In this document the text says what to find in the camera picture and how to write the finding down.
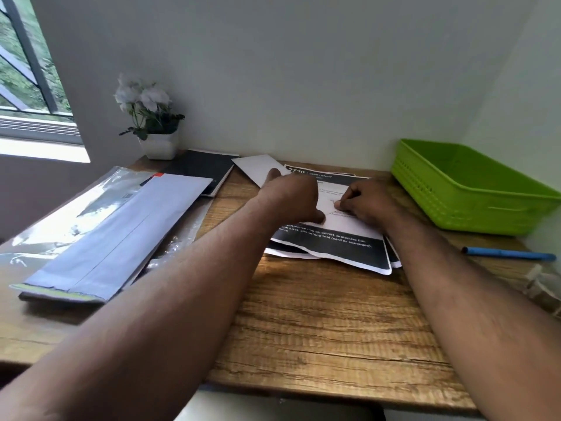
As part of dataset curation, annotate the person's right hand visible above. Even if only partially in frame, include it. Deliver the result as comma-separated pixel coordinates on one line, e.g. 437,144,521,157
334,178,398,231

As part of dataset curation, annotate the person's left hand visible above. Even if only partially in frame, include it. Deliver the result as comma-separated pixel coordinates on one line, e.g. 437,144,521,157
256,167,327,226

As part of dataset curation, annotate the white paper envelope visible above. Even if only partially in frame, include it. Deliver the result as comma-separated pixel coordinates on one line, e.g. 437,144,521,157
231,154,383,241

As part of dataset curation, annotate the black white printed paper sheet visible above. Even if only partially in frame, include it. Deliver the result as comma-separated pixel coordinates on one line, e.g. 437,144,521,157
265,170,403,269
269,164,393,276

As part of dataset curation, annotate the green plastic basket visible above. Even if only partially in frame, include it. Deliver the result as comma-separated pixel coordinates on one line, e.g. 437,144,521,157
390,139,561,236

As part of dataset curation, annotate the stack of white envelopes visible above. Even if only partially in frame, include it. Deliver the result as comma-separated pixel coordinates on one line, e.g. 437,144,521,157
9,172,214,303

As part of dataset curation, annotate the patterned tape roll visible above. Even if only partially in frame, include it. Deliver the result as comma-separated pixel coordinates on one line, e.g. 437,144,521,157
524,263,561,313

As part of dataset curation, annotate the person's left forearm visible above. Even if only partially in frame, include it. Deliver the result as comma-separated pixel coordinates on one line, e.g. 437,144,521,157
0,201,290,421

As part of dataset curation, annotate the person's right forearm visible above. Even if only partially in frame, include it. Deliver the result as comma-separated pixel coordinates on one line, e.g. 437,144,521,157
381,210,561,421

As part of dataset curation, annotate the black notebook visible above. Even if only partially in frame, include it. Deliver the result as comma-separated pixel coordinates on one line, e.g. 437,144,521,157
162,149,241,198

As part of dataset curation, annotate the white flower plant in pot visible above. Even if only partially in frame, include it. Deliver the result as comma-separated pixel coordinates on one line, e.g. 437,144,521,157
113,74,186,161

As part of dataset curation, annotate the blue pen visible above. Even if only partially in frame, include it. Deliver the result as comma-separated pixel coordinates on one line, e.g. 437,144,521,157
460,246,557,263

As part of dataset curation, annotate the clear plastic wrapper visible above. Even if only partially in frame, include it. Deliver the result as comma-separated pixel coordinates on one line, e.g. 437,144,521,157
0,165,216,270

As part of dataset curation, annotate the grey window frame rail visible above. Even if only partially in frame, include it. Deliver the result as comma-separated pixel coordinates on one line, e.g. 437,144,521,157
0,111,84,145

